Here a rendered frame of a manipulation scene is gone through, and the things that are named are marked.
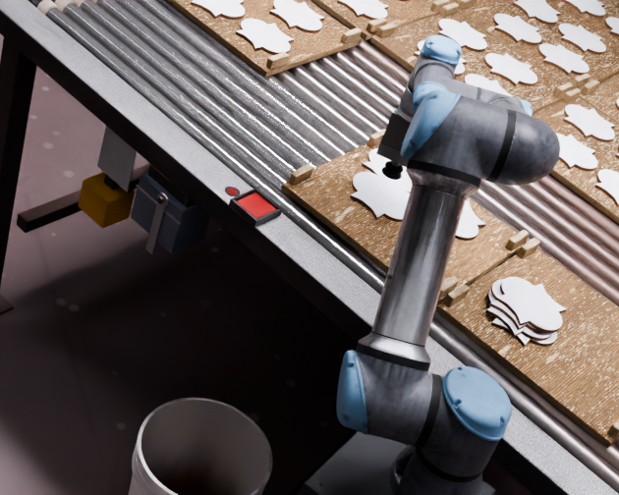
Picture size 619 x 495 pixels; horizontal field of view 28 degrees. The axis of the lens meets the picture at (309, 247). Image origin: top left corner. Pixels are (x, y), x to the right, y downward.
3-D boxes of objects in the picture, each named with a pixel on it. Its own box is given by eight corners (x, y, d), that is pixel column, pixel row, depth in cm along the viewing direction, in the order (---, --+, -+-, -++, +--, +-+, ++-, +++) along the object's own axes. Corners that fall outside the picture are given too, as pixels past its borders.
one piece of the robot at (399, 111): (451, 95, 245) (424, 159, 255) (411, 77, 245) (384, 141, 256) (439, 117, 237) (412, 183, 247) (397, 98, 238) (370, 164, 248)
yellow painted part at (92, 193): (102, 230, 273) (121, 146, 259) (77, 206, 277) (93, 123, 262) (129, 218, 279) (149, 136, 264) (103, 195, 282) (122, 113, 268)
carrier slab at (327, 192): (432, 309, 237) (435, 303, 236) (280, 189, 252) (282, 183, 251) (526, 247, 261) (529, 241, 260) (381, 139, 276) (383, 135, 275)
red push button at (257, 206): (254, 224, 242) (255, 218, 241) (234, 206, 245) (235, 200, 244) (275, 214, 246) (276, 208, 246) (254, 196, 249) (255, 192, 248)
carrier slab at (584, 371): (607, 449, 222) (611, 443, 221) (435, 310, 237) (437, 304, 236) (691, 369, 246) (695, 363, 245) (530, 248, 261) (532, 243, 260)
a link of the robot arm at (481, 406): (489, 486, 191) (521, 427, 182) (406, 464, 190) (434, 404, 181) (488, 430, 200) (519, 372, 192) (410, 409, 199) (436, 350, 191)
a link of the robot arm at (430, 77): (478, 104, 222) (478, 74, 230) (419, 87, 221) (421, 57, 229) (463, 138, 227) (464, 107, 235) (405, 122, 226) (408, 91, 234)
